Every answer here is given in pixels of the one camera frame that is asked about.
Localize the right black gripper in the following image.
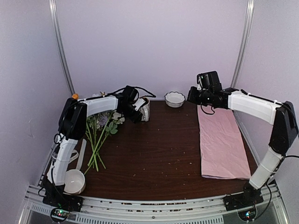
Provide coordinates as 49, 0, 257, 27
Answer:
187, 86, 213, 106

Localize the patterned mug with orange inside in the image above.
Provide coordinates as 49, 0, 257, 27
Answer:
139, 97, 150, 122

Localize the purple hydrangea fake flower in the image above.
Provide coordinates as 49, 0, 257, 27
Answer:
95, 112, 110, 172

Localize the white fake flower stem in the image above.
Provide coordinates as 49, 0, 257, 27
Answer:
95, 110, 125, 167

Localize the pink fake flower stem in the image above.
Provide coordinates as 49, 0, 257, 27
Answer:
85, 91, 108, 172

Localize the orange fake flower stem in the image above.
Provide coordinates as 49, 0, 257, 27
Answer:
72, 93, 79, 100

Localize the pink purple wrapping paper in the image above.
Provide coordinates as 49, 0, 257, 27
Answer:
197, 106, 251, 180

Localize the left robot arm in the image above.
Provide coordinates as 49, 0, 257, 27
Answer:
42, 93, 146, 207

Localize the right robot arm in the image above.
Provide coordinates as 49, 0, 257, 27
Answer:
187, 86, 299, 206

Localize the white scalloped bowl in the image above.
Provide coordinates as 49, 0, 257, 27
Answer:
164, 92, 185, 108

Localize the beige ribbon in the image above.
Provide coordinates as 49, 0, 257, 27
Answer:
69, 139, 87, 170

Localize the white round cup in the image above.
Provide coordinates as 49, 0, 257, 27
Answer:
64, 169, 86, 195

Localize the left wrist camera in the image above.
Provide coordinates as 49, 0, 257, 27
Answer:
122, 85, 146, 111

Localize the right aluminium frame post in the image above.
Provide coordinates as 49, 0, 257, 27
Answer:
231, 0, 255, 87

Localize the aluminium frame post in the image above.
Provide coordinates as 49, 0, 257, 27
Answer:
49, 0, 75, 95
231, 0, 255, 87

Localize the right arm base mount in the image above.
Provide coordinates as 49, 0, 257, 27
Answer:
223, 193, 264, 222

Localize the aluminium front rail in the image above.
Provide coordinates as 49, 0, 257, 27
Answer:
18, 184, 288, 224

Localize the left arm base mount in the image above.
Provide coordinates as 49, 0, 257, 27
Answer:
43, 194, 84, 223

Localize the left aluminium frame post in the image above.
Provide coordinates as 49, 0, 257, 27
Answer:
49, 0, 75, 95

